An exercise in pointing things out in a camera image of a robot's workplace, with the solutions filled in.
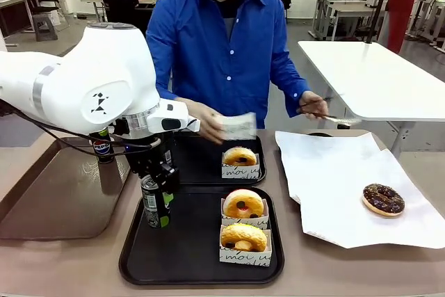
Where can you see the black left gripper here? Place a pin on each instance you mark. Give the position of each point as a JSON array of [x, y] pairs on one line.
[[142, 158]]

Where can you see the Pepsi can black lime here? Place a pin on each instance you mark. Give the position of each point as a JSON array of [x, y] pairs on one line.
[[153, 210], [101, 149]]

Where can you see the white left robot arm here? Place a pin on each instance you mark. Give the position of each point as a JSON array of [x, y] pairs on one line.
[[87, 78]]

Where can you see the person's left forearm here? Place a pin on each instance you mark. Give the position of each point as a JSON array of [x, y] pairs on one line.
[[288, 95]]

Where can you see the person's right hand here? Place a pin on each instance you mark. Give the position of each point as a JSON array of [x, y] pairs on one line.
[[206, 121]]

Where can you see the person's left hand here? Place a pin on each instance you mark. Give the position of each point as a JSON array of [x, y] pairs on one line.
[[313, 104]]

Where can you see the black plastic serving tray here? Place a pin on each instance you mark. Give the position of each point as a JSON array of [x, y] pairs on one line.
[[201, 168], [180, 251]]

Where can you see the glazed yellow donut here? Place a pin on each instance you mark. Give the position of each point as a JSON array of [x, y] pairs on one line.
[[234, 156], [243, 234], [236, 203]]

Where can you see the pink donut in box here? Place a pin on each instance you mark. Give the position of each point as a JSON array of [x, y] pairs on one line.
[[227, 221]]

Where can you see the glazed donut in rear box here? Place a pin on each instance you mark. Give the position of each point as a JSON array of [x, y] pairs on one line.
[[240, 172]]

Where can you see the brown plastic serving tray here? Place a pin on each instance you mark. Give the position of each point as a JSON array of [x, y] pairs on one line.
[[62, 199]]

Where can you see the yellow donut in front box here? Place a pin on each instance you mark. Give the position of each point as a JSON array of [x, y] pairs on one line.
[[243, 258]]

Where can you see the person in blue shirt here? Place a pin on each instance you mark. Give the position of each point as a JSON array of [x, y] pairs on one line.
[[222, 67]]

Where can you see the white parchment paper sheet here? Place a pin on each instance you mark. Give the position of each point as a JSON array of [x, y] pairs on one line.
[[323, 158], [340, 220]]

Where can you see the grey step stool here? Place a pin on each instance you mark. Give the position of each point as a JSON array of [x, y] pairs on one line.
[[46, 27]]

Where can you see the chocolate sprinkled donut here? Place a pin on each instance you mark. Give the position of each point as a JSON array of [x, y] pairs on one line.
[[370, 203]]

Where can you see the white side table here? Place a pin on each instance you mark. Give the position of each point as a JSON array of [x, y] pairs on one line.
[[382, 78]]

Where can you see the grey background desk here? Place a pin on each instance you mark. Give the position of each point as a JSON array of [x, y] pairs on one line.
[[344, 10]]

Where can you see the black vertical pole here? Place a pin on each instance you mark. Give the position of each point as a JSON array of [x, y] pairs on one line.
[[379, 8]]

